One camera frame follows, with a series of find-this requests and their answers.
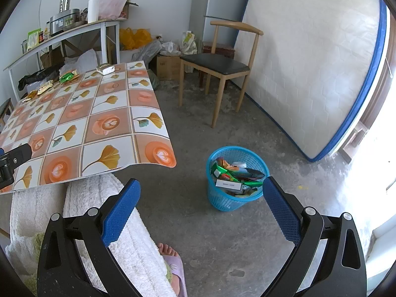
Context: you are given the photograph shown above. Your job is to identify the white plastic bag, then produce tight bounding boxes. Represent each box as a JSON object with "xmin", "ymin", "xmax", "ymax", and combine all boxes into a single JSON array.
[{"xmin": 160, "ymin": 41, "xmax": 182, "ymax": 57}]

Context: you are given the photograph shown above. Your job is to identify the wooden chair with black seat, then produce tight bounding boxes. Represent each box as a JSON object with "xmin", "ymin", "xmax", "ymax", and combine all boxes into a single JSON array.
[{"xmin": 178, "ymin": 21, "xmax": 264, "ymax": 129}]

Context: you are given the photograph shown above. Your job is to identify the ginkgo print tablecloth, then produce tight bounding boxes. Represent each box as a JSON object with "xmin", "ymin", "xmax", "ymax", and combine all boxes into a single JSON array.
[{"xmin": 0, "ymin": 61, "xmax": 178, "ymax": 195}]

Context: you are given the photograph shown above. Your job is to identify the dark red wooden stool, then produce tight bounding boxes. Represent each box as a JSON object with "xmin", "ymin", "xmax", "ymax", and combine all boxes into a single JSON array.
[{"xmin": 198, "ymin": 45, "xmax": 236, "ymax": 88}]

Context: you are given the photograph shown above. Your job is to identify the yellow plastic bag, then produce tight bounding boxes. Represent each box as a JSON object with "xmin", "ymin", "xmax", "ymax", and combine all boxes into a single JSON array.
[{"xmin": 119, "ymin": 27, "xmax": 154, "ymax": 51}]

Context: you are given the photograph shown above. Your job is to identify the white green printed bag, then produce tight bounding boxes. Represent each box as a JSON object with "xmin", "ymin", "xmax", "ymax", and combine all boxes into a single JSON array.
[{"xmin": 181, "ymin": 30, "xmax": 198, "ymax": 55}]

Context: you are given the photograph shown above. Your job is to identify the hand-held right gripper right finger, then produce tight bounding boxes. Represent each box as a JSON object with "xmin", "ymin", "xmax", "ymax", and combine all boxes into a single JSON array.
[{"xmin": 261, "ymin": 176, "xmax": 368, "ymax": 297}]

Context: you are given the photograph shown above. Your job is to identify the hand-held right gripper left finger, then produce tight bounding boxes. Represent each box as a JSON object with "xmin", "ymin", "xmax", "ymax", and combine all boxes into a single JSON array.
[{"xmin": 36, "ymin": 178, "xmax": 142, "ymax": 297}]

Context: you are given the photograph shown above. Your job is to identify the dark wooden bench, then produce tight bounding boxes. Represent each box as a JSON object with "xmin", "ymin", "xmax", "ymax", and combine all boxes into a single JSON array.
[{"xmin": 0, "ymin": 97, "xmax": 15, "ymax": 128}]

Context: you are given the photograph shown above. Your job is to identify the green food packets on shelf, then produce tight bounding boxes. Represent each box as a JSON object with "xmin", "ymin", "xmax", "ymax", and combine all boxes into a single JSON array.
[{"xmin": 27, "ymin": 28, "xmax": 44, "ymax": 52}]

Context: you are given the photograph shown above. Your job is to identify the black bag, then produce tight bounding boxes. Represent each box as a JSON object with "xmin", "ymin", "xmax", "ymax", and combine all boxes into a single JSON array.
[{"xmin": 18, "ymin": 65, "xmax": 63, "ymax": 91}]

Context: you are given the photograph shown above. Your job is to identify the silver refrigerator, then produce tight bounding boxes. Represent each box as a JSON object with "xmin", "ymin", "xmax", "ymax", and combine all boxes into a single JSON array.
[{"xmin": 188, "ymin": 0, "xmax": 258, "ymax": 43}]

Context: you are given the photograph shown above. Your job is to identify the white paper towel roll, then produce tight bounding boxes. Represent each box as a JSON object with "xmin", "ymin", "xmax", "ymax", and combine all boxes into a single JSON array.
[{"xmin": 87, "ymin": 0, "xmax": 100, "ymax": 24}]

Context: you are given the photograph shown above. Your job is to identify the purple slipper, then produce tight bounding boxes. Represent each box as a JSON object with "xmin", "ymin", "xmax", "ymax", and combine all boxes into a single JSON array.
[{"xmin": 161, "ymin": 252, "xmax": 188, "ymax": 297}]

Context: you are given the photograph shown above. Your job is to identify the long grey cable box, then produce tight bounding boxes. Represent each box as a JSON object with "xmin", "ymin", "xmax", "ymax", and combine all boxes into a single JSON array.
[{"xmin": 215, "ymin": 178, "xmax": 243, "ymax": 190}]

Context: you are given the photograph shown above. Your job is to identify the grey plastic bags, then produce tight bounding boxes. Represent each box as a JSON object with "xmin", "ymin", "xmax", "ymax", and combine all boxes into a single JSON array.
[{"xmin": 131, "ymin": 40, "xmax": 163, "ymax": 63}]

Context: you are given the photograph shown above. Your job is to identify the brown cardboard box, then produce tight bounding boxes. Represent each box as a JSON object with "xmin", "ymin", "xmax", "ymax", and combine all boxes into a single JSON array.
[{"xmin": 40, "ymin": 48, "xmax": 64, "ymax": 69}]

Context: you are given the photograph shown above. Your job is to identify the cardboard box on floor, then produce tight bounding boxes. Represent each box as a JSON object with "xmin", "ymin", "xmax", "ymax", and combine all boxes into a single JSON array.
[{"xmin": 156, "ymin": 54, "xmax": 183, "ymax": 81}]

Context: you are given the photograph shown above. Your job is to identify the green potato chip bag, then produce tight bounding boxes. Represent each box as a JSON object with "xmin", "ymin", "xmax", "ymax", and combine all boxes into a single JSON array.
[{"xmin": 211, "ymin": 163, "xmax": 266, "ymax": 191}]

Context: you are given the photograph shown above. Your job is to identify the pink plastic bag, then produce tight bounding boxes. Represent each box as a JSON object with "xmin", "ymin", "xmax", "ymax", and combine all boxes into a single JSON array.
[{"xmin": 96, "ymin": 0, "xmax": 131, "ymax": 21}]

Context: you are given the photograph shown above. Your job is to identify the blue plastic waste basket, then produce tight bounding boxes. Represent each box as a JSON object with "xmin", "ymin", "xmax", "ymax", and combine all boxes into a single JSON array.
[{"xmin": 206, "ymin": 146, "xmax": 271, "ymax": 213}]

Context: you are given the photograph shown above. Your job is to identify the white sack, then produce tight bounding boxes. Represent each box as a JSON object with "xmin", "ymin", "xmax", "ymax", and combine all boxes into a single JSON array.
[{"xmin": 60, "ymin": 49, "xmax": 98, "ymax": 74}]

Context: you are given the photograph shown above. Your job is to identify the white mattress with blue edge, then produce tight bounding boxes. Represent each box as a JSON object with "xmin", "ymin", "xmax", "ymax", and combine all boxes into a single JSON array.
[{"xmin": 230, "ymin": 0, "xmax": 389, "ymax": 163}]

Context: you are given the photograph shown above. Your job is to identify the person's foot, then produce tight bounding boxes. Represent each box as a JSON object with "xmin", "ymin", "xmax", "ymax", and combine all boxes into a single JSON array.
[{"xmin": 156, "ymin": 243, "xmax": 180, "ymax": 294}]

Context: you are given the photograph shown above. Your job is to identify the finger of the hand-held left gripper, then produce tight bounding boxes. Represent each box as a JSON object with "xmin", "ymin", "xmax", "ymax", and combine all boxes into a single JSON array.
[
  {"xmin": 0, "ymin": 143, "xmax": 33, "ymax": 169},
  {"xmin": 0, "ymin": 161, "xmax": 15, "ymax": 190}
]

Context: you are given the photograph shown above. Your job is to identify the white shelf table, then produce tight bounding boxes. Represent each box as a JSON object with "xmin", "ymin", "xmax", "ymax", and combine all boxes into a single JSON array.
[{"xmin": 3, "ymin": 17, "xmax": 128, "ymax": 100}]

